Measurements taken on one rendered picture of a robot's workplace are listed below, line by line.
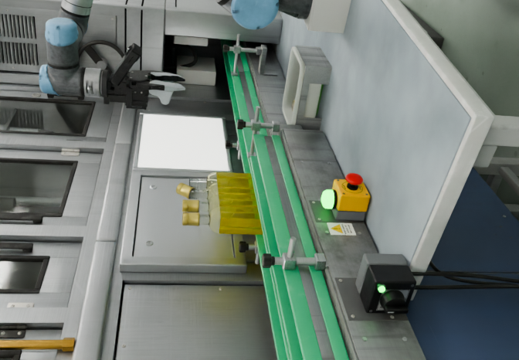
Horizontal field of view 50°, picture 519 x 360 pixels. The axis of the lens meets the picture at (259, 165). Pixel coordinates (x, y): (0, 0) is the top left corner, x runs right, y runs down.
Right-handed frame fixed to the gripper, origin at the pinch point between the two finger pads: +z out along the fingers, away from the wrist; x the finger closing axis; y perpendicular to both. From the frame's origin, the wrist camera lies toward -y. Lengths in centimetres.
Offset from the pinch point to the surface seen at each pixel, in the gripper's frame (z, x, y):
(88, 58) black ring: -37, -90, 30
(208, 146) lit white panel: 12, -41, 42
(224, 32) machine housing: 19, -90, 14
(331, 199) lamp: 34, 39, 10
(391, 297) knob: 38, 70, 9
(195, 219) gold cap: 5.5, 21.6, 29.3
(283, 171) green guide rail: 27.7, 17.0, 16.3
